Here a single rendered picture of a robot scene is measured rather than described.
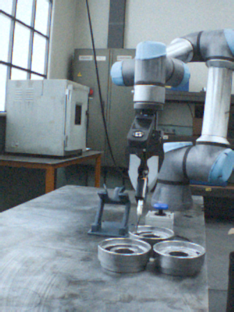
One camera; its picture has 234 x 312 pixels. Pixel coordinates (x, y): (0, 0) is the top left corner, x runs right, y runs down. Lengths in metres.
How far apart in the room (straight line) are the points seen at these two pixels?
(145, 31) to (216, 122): 3.82
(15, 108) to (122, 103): 1.80
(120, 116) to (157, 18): 1.40
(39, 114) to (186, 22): 2.60
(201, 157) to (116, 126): 3.46
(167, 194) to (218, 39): 0.56
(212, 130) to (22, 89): 2.19
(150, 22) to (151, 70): 4.13
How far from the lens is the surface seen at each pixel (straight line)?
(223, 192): 4.24
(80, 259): 0.78
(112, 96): 4.66
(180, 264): 0.71
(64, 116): 3.01
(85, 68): 4.80
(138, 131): 0.82
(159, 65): 0.90
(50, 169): 2.82
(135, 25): 5.03
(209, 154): 1.22
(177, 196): 1.28
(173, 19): 5.00
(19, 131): 3.17
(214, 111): 1.25
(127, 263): 0.71
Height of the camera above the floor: 1.08
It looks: 5 degrees down
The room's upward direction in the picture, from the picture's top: 3 degrees clockwise
